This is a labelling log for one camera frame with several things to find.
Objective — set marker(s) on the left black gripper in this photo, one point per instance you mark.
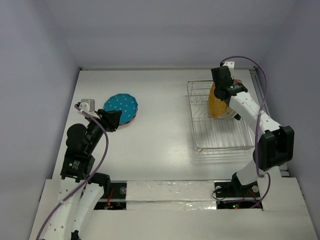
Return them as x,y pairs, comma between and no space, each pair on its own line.
110,118

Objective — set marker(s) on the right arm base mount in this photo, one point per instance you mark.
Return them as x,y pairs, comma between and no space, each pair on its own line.
227,197

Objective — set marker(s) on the pink dotted plate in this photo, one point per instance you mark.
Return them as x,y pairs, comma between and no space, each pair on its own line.
131,121

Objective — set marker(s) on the white plate red rim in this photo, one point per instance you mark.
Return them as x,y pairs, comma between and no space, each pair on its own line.
237,82

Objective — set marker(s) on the yellow dotted plate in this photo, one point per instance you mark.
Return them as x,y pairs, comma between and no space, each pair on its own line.
216,106

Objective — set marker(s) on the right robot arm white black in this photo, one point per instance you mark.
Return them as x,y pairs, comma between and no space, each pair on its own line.
274,143

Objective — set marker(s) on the blue dotted plate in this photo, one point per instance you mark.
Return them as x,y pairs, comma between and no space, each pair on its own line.
125,103

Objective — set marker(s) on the white patterned plate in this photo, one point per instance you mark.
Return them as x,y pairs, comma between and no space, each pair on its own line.
228,113

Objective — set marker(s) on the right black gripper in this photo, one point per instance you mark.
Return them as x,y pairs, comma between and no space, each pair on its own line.
236,116

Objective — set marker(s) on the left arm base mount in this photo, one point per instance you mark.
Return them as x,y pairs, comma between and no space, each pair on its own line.
115,199

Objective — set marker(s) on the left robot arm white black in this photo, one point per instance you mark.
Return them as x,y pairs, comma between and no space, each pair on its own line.
80,185

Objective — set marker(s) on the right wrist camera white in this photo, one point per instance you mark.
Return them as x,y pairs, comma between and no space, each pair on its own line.
230,65

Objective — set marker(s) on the clear drip tray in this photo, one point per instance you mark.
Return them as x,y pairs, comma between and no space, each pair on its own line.
221,140

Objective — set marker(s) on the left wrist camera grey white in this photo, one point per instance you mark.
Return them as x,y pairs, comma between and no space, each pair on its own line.
88,105

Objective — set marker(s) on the wire dish rack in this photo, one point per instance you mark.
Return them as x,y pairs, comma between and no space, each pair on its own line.
198,92

